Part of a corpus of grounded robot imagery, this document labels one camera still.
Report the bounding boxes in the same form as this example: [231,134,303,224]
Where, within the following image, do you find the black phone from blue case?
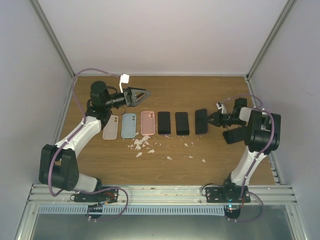
[175,112,190,136]

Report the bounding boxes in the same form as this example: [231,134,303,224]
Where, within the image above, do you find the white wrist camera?
[216,102,227,114]
[119,73,130,93]

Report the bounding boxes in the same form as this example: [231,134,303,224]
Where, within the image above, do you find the aluminium corner post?
[29,0,75,78]
[245,0,297,81]

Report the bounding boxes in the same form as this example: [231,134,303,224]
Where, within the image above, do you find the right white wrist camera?
[216,102,227,114]

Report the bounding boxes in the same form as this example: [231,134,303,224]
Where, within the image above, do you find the left aluminium corner post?
[29,0,75,78]

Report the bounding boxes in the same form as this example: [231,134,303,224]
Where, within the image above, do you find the white debris flakes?
[117,134,208,165]

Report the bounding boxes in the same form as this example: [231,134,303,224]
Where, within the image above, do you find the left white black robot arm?
[39,81,151,202]

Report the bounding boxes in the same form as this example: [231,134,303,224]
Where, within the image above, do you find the aluminium front rail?
[27,184,297,206]

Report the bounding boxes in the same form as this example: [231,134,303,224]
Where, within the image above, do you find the right aluminium corner post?
[245,0,297,81]

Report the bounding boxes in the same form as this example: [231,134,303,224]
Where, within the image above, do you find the purple phone from white case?
[195,108,208,135]

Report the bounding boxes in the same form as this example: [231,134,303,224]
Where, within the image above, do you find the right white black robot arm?
[206,97,282,203]

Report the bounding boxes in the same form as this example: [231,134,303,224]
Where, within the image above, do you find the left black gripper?
[104,87,151,110]

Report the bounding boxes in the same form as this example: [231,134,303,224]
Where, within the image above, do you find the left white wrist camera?
[119,73,130,93]

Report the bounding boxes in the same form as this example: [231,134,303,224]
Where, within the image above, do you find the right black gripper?
[204,110,245,128]

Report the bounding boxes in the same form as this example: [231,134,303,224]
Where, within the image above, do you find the purple black phone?
[157,111,171,135]

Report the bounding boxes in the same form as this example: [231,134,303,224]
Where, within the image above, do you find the grey slotted cable duct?
[38,204,225,216]

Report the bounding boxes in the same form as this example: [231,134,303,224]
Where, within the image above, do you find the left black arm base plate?
[70,189,119,204]

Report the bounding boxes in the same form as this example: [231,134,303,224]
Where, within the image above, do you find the phone in black case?
[222,126,247,145]

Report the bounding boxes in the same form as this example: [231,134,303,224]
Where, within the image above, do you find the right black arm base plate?
[200,184,251,204]

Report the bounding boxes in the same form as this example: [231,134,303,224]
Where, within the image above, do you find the pink phone case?
[140,110,155,136]

